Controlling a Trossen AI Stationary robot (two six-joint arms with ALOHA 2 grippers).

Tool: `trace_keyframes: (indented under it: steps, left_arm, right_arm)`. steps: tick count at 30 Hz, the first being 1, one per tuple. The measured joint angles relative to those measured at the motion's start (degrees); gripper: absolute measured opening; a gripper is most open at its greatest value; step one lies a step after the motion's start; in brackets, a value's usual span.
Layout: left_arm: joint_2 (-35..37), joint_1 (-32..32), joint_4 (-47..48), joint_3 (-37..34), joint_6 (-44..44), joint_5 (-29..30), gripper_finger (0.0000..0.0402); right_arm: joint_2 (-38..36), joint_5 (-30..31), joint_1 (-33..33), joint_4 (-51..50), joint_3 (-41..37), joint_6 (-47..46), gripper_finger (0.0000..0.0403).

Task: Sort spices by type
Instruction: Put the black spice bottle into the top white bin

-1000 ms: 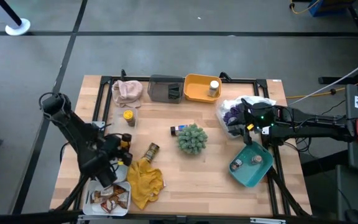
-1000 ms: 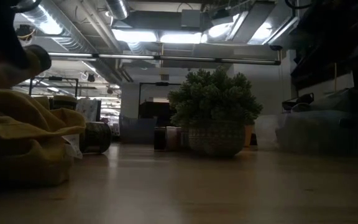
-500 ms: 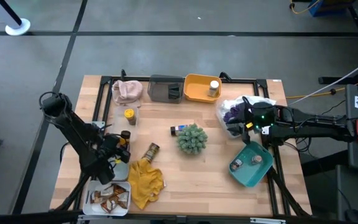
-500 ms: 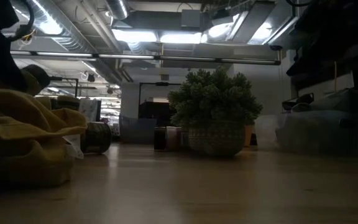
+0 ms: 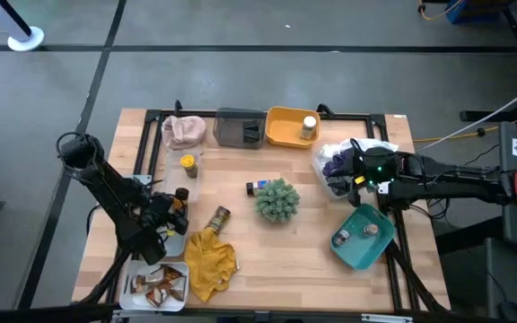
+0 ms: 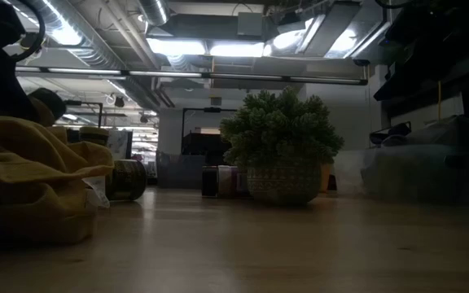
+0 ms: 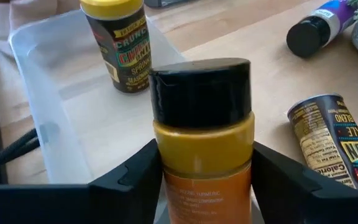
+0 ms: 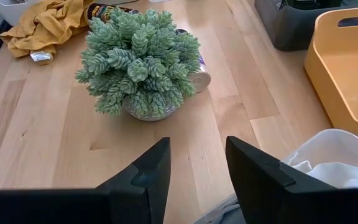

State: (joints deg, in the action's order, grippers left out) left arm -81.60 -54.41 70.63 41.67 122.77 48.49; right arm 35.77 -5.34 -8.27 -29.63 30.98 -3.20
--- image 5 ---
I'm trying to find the small clear plastic container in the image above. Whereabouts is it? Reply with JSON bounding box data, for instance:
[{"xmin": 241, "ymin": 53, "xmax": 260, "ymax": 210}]
[{"xmin": 162, "ymin": 150, "xmax": 202, "ymax": 204}]

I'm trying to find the black metal rig frame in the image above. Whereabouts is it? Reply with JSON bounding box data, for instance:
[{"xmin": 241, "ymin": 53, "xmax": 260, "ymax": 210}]
[{"xmin": 72, "ymin": 99, "xmax": 451, "ymax": 318}]

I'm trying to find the white-lid glass spice jar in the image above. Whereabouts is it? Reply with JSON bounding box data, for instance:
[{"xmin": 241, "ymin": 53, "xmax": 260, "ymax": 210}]
[{"xmin": 301, "ymin": 115, "xmax": 318, "ymax": 141}]

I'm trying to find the white cable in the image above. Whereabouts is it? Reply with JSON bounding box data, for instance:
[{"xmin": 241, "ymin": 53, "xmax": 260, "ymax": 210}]
[{"xmin": 415, "ymin": 74, "xmax": 517, "ymax": 153}]

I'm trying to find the brown-lid spice bottle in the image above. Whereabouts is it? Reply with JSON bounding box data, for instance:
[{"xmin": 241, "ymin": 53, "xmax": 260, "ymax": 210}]
[{"xmin": 204, "ymin": 205, "xmax": 232, "ymax": 235}]

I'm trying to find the yellow extension cable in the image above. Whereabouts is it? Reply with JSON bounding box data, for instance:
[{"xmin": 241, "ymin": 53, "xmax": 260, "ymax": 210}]
[{"xmin": 412, "ymin": 109, "xmax": 517, "ymax": 144}]

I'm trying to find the yellow-lid spice bottle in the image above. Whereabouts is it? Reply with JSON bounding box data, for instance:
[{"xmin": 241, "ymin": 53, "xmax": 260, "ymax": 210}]
[{"xmin": 180, "ymin": 153, "xmax": 199, "ymax": 179}]

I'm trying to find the white plastic bin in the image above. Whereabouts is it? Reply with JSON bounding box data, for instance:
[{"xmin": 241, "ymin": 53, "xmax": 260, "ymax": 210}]
[{"xmin": 118, "ymin": 259, "xmax": 191, "ymax": 313}]

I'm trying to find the purple-label spice bottle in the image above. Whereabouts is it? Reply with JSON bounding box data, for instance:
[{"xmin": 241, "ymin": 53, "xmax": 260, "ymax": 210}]
[{"xmin": 245, "ymin": 179, "xmax": 272, "ymax": 196}]

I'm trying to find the low black cabinet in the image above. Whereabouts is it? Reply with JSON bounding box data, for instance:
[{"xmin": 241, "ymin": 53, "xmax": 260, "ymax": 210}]
[{"xmin": 485, "ymin": 237, "xmax": 517, "ymax": 323}]

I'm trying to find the black pole white base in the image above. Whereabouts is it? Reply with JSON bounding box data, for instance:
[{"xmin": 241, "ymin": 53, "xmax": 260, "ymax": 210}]
[{"xmin": 0, "ymin": 0, "xmax": 46, "ymax": 53}]

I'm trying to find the yellow cloth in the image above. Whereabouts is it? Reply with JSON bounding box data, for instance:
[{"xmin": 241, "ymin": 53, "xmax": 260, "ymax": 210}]
[{"xmin": 183, "ymin": 227, "xmax": 241, "ymax": 304}]

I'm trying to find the orange plastic bin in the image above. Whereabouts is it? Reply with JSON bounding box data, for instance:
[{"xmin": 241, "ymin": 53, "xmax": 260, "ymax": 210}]
[{"xmin": 265, "ymin": 106, "xmax": 321, "ymax": 149}]

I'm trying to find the blue box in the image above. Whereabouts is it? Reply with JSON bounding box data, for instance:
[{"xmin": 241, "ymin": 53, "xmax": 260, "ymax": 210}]
[{"xmin": 445, "ymin": 0, "xmax": 503, "ymax": 25}]

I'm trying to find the teal plastic bin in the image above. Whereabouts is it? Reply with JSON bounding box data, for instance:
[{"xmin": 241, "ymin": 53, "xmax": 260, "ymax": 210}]
[{"xmin": 329, "ymin": 203, "xmax": 397, "ymax": 272}]

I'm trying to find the orange taco seasoning packet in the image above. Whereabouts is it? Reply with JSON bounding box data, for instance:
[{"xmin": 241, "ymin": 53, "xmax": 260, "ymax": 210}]
[{"xmin": 145, "ymin": 286, "xmax": 172, "ymax": 309}]

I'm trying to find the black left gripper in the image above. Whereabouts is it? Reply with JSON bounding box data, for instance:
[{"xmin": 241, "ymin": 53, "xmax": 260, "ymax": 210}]
[{"xmin": 137, "ymin": 189, "xmax": 191, "ymax": 240}]

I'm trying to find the grey cloth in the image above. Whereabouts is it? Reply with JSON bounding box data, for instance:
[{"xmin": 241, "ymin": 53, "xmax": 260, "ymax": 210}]
[{"xmin": 328, "ymin": 174, "xmax": 354, "ymax": 199}]

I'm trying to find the pink cloth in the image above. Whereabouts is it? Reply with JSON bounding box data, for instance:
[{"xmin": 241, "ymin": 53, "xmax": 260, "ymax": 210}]
[{"xmin": 161, "ymin": 115, "xmax": 208, "ymax": 153}]

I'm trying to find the purple cloth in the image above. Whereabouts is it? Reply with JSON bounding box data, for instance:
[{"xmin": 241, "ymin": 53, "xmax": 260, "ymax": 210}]
[{"xmin": 321, "ymin": 147, "xmax": 356, "ymax": 178}]

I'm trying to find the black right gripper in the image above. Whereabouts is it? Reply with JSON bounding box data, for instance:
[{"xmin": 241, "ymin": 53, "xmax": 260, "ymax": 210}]
[{"xmin": 329, "ymin": 137, "xmax": 402, "ymax": 208}]

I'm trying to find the black rounded object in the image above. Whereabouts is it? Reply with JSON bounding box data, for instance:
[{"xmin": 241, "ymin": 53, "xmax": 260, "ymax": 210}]
[{"xmin": 498, "ymin": 300, "xmax": 517, "ymax": 323}]

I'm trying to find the artificial succulent plant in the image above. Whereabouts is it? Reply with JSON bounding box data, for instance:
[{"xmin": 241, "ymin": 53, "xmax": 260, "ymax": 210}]
[{"xmin": 253, "ymin": 178, "xmax": 302, "ymax": 224}]

